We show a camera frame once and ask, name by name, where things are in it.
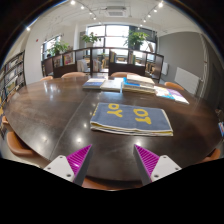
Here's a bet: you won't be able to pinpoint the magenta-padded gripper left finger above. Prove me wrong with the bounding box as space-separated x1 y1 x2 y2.
43 143 94 187

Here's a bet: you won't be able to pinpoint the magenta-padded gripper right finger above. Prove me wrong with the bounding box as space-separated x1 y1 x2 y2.
132 143 183 187

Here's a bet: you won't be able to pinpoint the grey-blue towel with yellow letters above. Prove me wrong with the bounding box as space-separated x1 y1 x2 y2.
89 102 174 137

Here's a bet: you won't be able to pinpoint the blue printed card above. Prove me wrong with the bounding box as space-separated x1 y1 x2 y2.
218 121 224 138

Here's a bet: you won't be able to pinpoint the purple and white book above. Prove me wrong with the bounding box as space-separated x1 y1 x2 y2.
166 88 190 105

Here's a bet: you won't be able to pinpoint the white and cyan book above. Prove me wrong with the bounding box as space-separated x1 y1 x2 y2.
153 85 176 101

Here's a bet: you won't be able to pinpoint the yellow-edged book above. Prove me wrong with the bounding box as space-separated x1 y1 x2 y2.
121 84 157 95

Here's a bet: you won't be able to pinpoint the dark blue book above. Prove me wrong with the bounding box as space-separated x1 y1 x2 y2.
82 78 106 90

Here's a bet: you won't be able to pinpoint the large white radiator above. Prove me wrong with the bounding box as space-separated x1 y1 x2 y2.
174 66 203 95

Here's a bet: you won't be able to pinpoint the bright blue book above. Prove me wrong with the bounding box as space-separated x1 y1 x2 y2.
121 77 156 92

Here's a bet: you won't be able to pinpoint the beige book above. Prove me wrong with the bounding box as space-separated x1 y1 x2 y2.
125 73 156 87

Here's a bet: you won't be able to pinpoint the small white radiator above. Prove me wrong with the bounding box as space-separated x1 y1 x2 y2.
161 62 169 76

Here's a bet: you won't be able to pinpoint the dark open shelf unit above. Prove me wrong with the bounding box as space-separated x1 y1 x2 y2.
40 47 165 84

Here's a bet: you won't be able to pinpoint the side window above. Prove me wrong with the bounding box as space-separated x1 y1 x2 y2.
41 34 63 61

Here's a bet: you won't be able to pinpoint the large green potted plant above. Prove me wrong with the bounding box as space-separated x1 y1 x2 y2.
123 30 149 51

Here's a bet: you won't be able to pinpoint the large black-framed window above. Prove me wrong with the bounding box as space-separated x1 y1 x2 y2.
85 24 158 51

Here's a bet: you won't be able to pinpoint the ceiling air conditioner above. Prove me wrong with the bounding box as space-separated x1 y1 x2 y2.
104 5 128 18

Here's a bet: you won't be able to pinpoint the ceiling spot lights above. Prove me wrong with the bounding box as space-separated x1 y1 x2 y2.
25 0 165 32

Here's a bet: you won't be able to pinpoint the wall bookshelf with books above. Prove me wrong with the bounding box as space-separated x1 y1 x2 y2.
0 49 27 101

